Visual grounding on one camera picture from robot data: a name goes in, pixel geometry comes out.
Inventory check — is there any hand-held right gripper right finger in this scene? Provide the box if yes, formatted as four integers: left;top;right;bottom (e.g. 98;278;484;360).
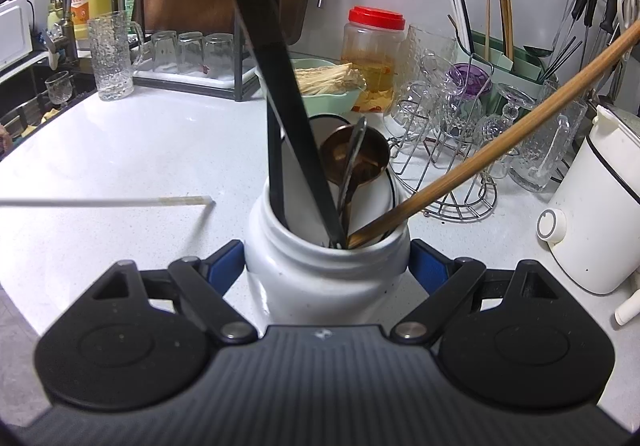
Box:
390;240;562;344

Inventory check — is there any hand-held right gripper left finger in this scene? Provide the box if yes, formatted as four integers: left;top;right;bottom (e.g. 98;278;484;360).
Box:
92;240;258;344

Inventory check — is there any white ceramic spoon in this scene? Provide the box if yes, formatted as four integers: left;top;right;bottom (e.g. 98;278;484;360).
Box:
367;170;402;229
277;113;352;242

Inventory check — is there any white ceramic jar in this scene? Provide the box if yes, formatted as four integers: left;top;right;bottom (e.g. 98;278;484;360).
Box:
244;179;426;327

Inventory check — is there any black chopstick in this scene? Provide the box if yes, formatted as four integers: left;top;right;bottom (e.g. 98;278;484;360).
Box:
266;99;291;229
202;0;349;249
457;0;476;54

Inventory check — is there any brown wooden spoon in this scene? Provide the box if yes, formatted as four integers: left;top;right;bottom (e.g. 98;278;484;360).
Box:
319;123;392;239

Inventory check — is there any silver metal spoon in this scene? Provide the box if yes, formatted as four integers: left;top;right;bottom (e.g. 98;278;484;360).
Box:
336;116;369;247

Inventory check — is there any clear glass goblet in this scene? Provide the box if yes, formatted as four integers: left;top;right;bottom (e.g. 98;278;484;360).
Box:
475;113;516;162
492;82;538;127
390;81;441;142

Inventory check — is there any textured glass mug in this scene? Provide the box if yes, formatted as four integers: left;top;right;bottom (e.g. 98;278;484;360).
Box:
510;79;588;193
87;10;147;102

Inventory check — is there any white electric pot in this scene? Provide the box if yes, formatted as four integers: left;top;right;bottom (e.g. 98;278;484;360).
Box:
537;104;640;327

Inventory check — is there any black metal rack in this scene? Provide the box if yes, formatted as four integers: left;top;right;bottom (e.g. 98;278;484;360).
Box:
111;0;303;102

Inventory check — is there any green plastic basket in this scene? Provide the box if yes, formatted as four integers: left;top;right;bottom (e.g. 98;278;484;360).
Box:
255;57;367;116

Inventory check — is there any white drip tray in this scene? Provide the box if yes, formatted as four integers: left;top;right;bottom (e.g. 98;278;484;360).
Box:
131;66;251;92

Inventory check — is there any purple cup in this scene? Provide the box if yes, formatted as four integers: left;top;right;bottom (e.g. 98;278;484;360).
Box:
447;62;493;100

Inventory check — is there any small glass tumbler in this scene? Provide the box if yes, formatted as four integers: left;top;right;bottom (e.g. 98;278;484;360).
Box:
150;30;180;74
177;31;205;76
202;33;236;77

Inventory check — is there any bundle of bamboo skewers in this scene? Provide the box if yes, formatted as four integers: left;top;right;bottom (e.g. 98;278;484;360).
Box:
292;61;367;96

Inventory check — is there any tall patterned glass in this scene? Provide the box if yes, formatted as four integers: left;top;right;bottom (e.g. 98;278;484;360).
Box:
400;24;458;92

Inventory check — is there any red lid glass jar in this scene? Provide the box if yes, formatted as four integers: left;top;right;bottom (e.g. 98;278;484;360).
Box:
342;6;407;113

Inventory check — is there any green utensil drainer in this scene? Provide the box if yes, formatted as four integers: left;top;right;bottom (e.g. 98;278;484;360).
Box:
467;29;558;87

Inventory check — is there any yellow cloth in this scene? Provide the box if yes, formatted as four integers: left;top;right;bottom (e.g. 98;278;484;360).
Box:
20;109;61;134

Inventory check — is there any stemmed glass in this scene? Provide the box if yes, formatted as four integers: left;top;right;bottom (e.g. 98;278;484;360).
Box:
45;70;76;110

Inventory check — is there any brown chopstick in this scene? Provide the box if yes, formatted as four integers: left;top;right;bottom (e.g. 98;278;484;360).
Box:
499;0;510;60
506;0;516;62

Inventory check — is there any black kitchen sink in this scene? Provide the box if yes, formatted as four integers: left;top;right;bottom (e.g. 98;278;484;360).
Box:
0;61;96;149

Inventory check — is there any dark bronze faucet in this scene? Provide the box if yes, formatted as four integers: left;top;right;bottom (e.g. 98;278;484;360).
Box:
7;0;82;70

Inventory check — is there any white appliance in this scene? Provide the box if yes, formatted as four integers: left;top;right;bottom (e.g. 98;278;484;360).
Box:
0;0;35;71

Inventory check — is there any wire glass rack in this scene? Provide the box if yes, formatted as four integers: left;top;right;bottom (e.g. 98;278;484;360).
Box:
387;133;501;223

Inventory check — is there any black handled hanging utensil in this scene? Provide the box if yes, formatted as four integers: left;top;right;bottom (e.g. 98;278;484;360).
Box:
545;0;598;77
590;0;623;77

